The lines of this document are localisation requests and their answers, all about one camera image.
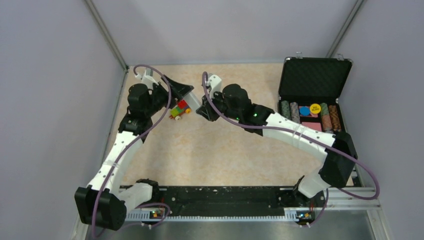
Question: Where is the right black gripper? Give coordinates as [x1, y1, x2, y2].
[197, 89, 242, 123]

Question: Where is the blue round chip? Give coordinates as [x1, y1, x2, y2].
[299, 106, 311, 117]

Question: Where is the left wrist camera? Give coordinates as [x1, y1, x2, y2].
[133, 68, 160, 89]

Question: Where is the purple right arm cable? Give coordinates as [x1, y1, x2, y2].
[201, 71, 381, 229]

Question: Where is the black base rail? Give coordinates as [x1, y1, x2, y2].
[129, 185, 326, 218]

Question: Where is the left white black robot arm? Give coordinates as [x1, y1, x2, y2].
[74, 75, 194, 231]

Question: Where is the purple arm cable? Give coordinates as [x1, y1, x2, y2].
[91, 64, 173, 240]
[201, 71, 381, 229]

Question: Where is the black poker chip case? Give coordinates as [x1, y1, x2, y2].
[277, 57, 353, 140]

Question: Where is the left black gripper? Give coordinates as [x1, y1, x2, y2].
[145, 74, 194, 116]

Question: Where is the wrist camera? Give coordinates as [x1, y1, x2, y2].
[133, 68, 160, 89]
[205, 74, 222, 99]

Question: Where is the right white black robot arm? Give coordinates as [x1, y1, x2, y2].
[198, 83, 357, 206]

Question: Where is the colourful toy brick car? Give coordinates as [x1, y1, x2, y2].
[168, 99, 192, 121]

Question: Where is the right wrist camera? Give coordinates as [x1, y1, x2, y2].
[205, 74, 222, 99]

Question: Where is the white remote control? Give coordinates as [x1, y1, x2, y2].
[184, 92, 202, 113]

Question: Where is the yellow dealer button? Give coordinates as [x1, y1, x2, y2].
[309, 103, 322, 115]

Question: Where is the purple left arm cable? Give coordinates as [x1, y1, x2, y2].
[91, 64, 173, 240]

